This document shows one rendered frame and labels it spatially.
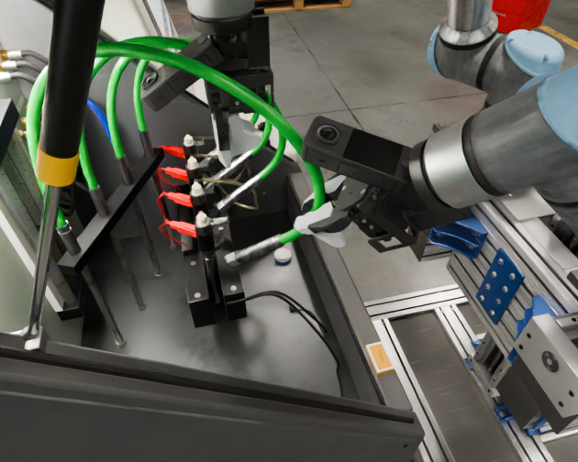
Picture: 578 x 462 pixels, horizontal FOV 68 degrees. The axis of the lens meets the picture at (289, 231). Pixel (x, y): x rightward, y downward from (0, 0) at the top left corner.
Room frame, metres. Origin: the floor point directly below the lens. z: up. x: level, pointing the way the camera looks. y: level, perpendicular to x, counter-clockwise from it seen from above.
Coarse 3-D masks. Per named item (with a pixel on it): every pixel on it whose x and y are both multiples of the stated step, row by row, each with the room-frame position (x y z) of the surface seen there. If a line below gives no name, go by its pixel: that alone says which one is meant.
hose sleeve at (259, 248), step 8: (264, 240) 0.42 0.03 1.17; (272, 240) 0.41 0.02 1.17; (280, 240) 0.41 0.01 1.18; (248, 248) 0.42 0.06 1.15; (256, 248) 0.41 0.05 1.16; (264, 248) 0.41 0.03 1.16; (272, 248) 0.41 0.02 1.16; (240, 256) 0.42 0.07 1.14; (248, 256) 0.41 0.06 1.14; (256, 256) 0.41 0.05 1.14
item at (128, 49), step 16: (112, 48) 0.43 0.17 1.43; (128, 48) 0.43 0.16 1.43; (144, 48) 0.43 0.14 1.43; (176, 64) 0.42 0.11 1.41; (192, 64) 0.42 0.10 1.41; (208, 80) 0.42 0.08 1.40; (224, 80) 0.42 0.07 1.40; (32, 96) 0.45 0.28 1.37; (240, 96) 0.41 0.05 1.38; (256, 96) 0.42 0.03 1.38; (32, 112) 0.45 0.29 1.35; (272, 112) 0.41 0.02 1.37; (32, 128) 0.45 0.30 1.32; (288, 128) 0.41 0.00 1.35; (32, 144) 0.45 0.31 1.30; (32, 160) 0.45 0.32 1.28; (320, 176) 0.40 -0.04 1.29; (320, 192) 0.40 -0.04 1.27; (64, 224) 0.46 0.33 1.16; (288, 240) 0.41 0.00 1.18
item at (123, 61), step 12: (120, 60) 0.64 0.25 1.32; (120, 72) 0.64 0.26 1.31; (108, 84) 0.64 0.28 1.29; (108, 96) 0.63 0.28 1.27; (108, 108) 0.63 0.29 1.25; (108, 120) 0.63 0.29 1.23; (264, 132) 0.70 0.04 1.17; (120, 144) 0.63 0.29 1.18; (264, 144) 0.70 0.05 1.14; (120, 156) 0.63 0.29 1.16; (240, 156) 0.69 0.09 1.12; (252, 156) 0.69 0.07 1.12; (120, 168) 0.63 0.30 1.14; (132, 180) 0.63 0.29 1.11
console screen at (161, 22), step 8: (144, 0) 0.98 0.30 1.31; (152, 0) 1.13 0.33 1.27; (160, 0) 1.34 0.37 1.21; (152, 8) 1.06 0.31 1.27; (160, 8) 1.23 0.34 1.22; (152, 16) 1.00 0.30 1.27; (160, 16) 1.14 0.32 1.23; (168, 16) 1.38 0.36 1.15; (160, 24) 1.07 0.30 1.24; (168, 24) 1.28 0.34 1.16; (160, 32) 1.00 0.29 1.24; (168, 32) 1.18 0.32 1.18
